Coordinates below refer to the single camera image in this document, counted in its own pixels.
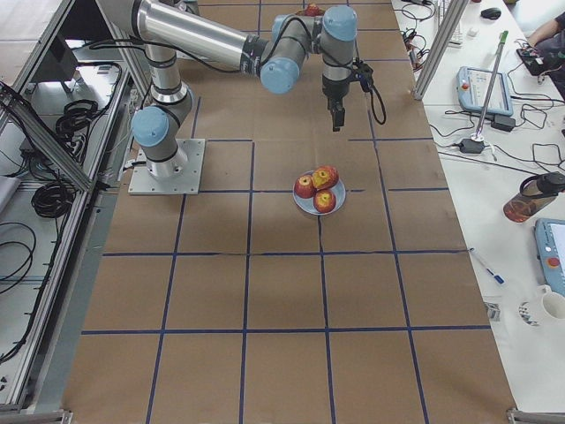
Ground black computer mouse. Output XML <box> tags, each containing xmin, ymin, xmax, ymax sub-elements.
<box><xmin>480</xmin><ymin>7</ymin><xmax>501</xmax><ymax>20</ymax></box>

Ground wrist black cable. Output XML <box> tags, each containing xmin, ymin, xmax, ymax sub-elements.
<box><xmin>352</xmin><ymin>57</ymin><xmax>388</xmax><ymax>125</ymax></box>

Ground person forearm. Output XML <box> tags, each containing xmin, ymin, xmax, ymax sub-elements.
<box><xmin>528</xmin><ymin>13</ymin><xmax>564</xmax><ymax>49</ymax></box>

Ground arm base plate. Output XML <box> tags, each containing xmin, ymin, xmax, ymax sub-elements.
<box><xmin>128</xmin><ymin>139</ymin><xmax>206</xmax><ymax>195</ymax></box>

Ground blue white pen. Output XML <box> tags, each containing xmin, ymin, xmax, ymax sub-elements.
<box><xmin>469</xmin><ymin>247</ymin><xmax>505</xmax><ymax>284</ymax></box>

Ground dark water bottle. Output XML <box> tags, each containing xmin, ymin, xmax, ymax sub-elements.
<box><xmin>503</xmin><ymin>172</ymin><xmax>564</xmax><ymax>223</ymax></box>

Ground black power adapter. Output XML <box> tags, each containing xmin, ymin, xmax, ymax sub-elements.
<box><xmin>458</xmin><ymin>138</ymin><xmax>485</xmax><ymax>155</ymax></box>

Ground coiled black cables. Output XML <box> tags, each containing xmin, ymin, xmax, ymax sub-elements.
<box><xmin>31</xmin><ymin>183</ymin><xmax>72</xmax><ymax>218</ymax></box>

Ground green tipped metal rod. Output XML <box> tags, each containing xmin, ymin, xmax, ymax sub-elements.
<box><xmin>471</xmin><ymin>30</ymin><xmax>509</xmax><ymax>143</ymax></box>

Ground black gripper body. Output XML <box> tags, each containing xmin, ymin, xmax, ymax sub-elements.
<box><xmin>322</xmin><ymin>75</ymin><xmax>351</xmax><ymax>112</ymax></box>

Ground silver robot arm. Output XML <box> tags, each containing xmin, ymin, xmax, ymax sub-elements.
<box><xmin>98</xmin><ymin>1</ymin><xmax>358</xmax><ymax>179</ymax></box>

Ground red apple on plate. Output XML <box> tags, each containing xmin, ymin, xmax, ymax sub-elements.
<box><xmin>293</xmin><ymin>174</ymin><xmax>317</xmax><ymax>199</ymax></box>
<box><xmin>313</xmin><ymin>189</ymin><xmax>336</xmax><ymax>214</ymax></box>
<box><xmin>324</xmin><ymin>166</ymin><xmax>339</xmax><ymax>188</ymax></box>

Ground dark red apple in basket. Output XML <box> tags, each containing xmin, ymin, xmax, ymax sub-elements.
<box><xmin>304</xmin><ymin>4</ymin><xmax>324</xmax><ymax>17</ymax></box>

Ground white mug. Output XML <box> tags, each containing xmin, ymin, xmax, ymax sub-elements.
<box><xmin>518</xmin><ymin>284</ymin><xmax>564</xmax><ymax>327</ymax></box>

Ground aluminium frame post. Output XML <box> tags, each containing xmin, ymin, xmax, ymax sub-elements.
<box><xmin>412</xmin><ymin>0</ymin><xmax>467</xmax><ymax>101</ymax></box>

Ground blue teach pendant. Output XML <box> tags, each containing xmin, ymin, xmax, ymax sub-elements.
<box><xmin>534</xmin><ymin>218</ymin><xmax>564</xmax><ymax>295</ymax></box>
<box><xmin>456</xmin><ymin>66</ymin><xmax>514</xmax><ymax>117</ymax></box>

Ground light blue plate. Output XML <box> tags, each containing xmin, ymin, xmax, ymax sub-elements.
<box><xmin>292</xmin><ymin>170</ymin><xmax>346</xmax><ymax>216</ymax></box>

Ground yellow-red apple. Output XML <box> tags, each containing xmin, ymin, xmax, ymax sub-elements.
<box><xmin>312</xmin><ymin>165</ymin><xmax>331</xmax><ymax>190</ymax></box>

